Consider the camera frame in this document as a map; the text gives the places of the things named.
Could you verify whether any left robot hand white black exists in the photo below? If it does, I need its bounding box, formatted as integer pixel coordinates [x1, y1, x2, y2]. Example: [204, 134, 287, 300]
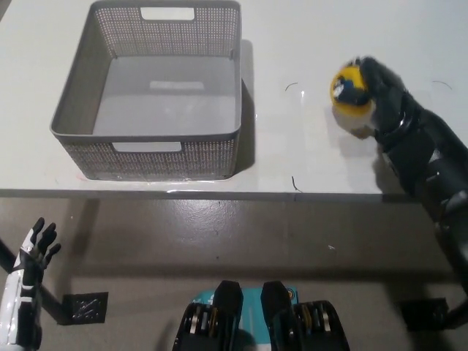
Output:
[0, 217, 62, 347]

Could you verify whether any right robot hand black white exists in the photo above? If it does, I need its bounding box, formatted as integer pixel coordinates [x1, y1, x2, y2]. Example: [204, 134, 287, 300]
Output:
[350, 54, 422, 146]

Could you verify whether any yellow duck toy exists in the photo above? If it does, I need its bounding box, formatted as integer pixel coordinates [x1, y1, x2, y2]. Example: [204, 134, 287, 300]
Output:
[330, 64, 373, 118]

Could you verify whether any black table foot plate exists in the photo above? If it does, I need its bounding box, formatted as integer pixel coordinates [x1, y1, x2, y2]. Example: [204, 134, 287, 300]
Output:
[61, 291, 110, 325]
[400, 298, 450, 332]

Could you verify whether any grey perforated plastic basket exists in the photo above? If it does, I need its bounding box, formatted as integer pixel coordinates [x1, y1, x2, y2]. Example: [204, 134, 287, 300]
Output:
[49, 0, 242, 181]

